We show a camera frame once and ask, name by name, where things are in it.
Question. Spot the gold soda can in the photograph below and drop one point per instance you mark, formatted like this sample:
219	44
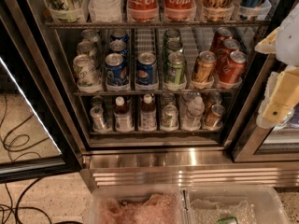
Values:
204	66

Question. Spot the front right pepsi can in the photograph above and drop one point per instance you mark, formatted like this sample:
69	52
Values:
146	69

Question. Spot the left clear plastic bin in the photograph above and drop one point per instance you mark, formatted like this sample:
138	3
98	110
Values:
144	204

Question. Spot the green can in bin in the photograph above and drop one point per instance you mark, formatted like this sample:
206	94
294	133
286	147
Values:
227	220

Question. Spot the front left pepsi can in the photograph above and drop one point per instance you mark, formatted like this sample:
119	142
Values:
116	69

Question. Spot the clear plastic bin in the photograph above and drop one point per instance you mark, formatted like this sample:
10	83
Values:
144	204
250	204

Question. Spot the stainless steel fridge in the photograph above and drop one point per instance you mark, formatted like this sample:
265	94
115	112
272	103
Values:
237	154

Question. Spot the bronze can bottom shelf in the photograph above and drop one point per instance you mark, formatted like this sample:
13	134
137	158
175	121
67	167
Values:
214	115

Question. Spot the clear water bottle bottom shelf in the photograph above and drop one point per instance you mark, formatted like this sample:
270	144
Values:
193	114

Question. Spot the left tea bottle white cap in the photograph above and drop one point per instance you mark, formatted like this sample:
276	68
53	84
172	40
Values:
123	115

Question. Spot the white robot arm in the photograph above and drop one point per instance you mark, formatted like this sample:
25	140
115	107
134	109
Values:
287	42

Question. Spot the pepsi can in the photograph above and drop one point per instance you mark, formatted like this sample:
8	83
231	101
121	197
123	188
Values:
146	69
116	69

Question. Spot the tea bottle white cap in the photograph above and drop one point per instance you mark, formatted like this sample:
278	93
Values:
123	115
148	114

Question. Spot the coca-cola bottle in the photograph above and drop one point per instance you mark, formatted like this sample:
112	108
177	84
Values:
142	10
177	10

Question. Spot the green white can bottom shelf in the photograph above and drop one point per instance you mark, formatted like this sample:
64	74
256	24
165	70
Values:
170	117

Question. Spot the right coca-cola bottle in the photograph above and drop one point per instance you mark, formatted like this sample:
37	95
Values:
177	10

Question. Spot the right tea bottle white cap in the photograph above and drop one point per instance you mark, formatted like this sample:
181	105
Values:
148	114

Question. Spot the right clear plastic bin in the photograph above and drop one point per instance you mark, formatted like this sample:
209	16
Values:
250	204

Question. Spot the front orange soda can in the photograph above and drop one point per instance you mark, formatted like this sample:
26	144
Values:
234	67

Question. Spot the open glass fridge door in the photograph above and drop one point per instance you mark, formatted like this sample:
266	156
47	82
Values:
35	141

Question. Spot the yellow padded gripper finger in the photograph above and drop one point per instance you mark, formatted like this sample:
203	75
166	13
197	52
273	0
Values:
268	44
280	97

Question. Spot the front white green soda can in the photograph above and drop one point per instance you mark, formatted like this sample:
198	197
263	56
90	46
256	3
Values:
85	70

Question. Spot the silver can bottom shelf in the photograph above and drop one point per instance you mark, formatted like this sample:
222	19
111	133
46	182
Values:
99	119

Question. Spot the left coca-cola bottle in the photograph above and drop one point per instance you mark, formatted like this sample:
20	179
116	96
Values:
142	10

